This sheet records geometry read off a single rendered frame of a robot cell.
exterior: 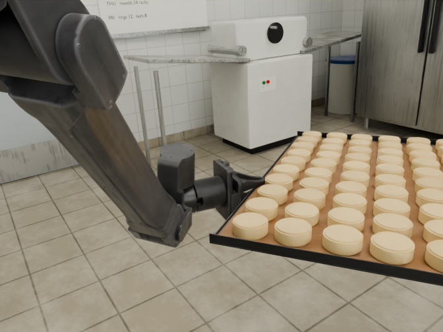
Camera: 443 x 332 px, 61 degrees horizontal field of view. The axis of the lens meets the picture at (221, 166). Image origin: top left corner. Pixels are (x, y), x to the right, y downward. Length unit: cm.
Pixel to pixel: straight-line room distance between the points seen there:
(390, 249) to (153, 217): 30
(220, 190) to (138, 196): 24
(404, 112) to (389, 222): 352
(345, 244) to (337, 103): 455
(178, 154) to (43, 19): 38
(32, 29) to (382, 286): 198
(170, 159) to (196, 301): 141
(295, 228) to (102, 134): 28
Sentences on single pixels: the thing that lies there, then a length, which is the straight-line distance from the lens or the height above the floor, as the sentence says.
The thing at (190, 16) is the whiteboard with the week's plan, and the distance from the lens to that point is 408.
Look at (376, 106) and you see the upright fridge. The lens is 422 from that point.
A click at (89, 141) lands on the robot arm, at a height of 120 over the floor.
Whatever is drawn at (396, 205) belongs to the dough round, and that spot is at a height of 102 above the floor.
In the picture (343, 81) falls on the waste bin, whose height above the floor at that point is 42.
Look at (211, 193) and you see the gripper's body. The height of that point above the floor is 101.
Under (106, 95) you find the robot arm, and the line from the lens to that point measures 30.
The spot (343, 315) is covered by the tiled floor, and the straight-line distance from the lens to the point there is 190.
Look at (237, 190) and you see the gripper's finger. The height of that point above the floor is 100.
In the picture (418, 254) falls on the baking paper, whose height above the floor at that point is 100.
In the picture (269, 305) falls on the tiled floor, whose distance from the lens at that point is 191.
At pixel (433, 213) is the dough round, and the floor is 102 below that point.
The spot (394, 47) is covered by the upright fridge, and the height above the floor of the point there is 88.
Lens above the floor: 130
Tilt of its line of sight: 22 degrees down
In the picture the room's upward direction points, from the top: 4 degrees counter-clockwise
